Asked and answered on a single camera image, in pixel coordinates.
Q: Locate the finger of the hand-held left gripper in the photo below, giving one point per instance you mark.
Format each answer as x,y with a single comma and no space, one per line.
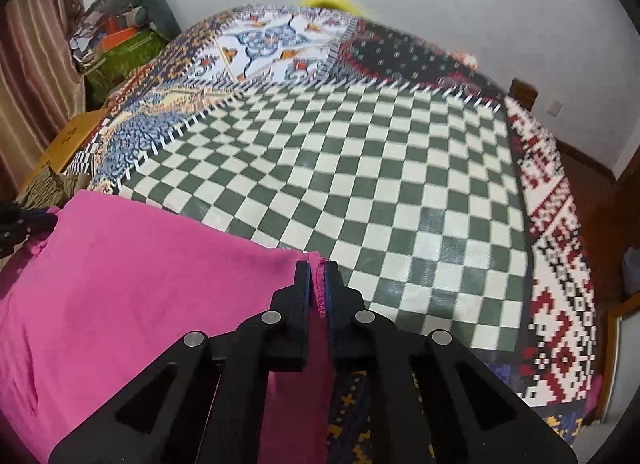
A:
17,226

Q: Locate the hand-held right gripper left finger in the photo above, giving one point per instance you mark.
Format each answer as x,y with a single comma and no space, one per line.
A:
302,296

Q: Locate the grey-green rolled pillow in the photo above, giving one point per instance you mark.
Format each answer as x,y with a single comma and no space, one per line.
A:
161,12

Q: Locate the patterned bag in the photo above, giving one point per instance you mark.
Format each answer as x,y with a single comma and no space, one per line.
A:
92,19

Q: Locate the khaki clothing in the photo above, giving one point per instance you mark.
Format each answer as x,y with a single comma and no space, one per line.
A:
50,187

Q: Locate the patchwork printed blanket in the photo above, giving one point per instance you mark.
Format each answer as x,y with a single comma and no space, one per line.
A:
375,169

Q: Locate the orange box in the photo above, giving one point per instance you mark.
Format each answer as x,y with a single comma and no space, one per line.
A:
117,38

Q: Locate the pink pants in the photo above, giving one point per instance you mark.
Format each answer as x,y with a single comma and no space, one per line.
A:
125,294

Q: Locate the wooden bed post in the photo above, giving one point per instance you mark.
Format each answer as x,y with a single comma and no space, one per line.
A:
522,92

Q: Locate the green box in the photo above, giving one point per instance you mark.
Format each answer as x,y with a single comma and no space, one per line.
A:
131,55

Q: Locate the striped brown curtain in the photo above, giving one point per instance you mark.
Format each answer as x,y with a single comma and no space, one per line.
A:
35,69

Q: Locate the cardboard box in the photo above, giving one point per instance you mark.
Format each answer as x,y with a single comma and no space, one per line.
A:
70,139

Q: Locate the white wall socket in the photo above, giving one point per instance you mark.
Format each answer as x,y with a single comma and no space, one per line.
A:
555,108

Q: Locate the wooden door frame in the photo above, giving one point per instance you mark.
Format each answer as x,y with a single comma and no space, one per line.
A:
611,344

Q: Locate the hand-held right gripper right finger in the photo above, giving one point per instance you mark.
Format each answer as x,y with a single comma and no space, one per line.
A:
330,294

